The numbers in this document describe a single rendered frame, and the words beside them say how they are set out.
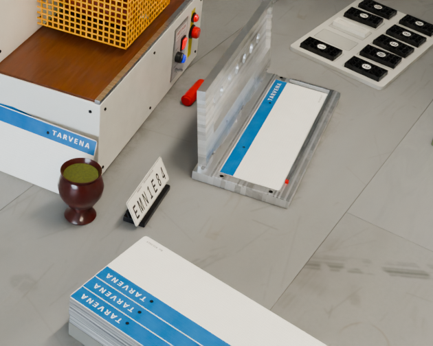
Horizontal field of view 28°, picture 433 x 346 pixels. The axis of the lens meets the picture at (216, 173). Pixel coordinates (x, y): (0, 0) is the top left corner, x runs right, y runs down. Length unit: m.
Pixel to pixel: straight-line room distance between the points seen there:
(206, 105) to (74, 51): 0.30
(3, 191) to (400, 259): 0.77
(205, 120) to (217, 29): 0.65
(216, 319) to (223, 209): 0.38
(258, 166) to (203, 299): 0.47
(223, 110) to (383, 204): 0.38
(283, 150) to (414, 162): 0.30
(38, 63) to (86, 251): 0.39
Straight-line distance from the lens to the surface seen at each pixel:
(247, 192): 1.73
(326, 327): 1.52
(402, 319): 1.58
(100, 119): 1.64
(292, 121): 1.94
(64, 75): 1.69
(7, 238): 1.62
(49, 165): 1.70
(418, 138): 2.02
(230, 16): 2.36
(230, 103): 1.83
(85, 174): 1.59
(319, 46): 2.24
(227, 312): 1.38
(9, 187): 1.72
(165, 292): 1.40
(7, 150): 1.74
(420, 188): 1.87
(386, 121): 2.05
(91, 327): 1.39
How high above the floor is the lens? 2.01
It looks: 38 degrees down
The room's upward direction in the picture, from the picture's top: 8 degrees clockwise
